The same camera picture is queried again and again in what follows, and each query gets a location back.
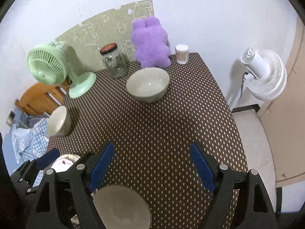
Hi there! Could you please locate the cream floral bowl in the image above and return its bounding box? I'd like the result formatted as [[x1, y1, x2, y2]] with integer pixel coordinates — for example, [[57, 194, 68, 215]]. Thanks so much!
[[93, 185, 152, 229], [126, 67, 171, 103]]

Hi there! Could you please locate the red floral white plate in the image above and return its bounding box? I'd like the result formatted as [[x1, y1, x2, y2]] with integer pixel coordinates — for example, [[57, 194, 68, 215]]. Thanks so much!
[[51, 154, 80, 173]]

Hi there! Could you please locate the blue checkered cloth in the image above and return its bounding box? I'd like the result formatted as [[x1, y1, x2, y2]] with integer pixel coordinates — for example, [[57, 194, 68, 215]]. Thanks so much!
[[9, 110, 51, 187]]

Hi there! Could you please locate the grey bowl left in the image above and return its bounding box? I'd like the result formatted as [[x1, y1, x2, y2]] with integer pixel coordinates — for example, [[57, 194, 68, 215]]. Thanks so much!
[[47, 106, 72, 137]]

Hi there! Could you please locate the brown polka dot tablecloth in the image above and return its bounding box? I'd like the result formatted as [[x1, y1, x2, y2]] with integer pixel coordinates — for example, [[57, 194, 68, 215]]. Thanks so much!
[[47, 53, 248, 228]]

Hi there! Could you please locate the orange wooden chair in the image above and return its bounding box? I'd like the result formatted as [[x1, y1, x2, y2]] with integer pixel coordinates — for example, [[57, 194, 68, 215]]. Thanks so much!
[[14, 78, 70, 116]]

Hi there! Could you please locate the glass jar black lid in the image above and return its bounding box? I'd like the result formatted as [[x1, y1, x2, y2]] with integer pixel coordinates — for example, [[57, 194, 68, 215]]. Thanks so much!
[[100, 43, 127, 79]]

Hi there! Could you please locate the green desk fan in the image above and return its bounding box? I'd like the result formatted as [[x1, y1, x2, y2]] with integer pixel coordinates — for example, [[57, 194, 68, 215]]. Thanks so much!
[[26, 40, 97, 99]]

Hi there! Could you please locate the white standing fan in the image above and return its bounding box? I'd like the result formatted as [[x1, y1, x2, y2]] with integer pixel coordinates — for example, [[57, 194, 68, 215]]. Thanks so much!
[[229, 48, 287, 111]]

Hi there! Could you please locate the purple plush toy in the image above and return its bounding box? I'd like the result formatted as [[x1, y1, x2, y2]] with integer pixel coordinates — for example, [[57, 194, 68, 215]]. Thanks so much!
[[131, 17, 171, 69]]

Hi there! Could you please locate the cotton swab container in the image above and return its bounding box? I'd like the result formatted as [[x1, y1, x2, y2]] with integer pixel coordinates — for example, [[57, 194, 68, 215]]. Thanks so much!
[[175, 44, 189, 65]]

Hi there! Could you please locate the green patterned wall sheet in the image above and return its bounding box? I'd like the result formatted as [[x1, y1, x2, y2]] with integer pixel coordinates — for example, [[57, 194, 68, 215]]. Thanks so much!
[[56, 0, 155, 74]]

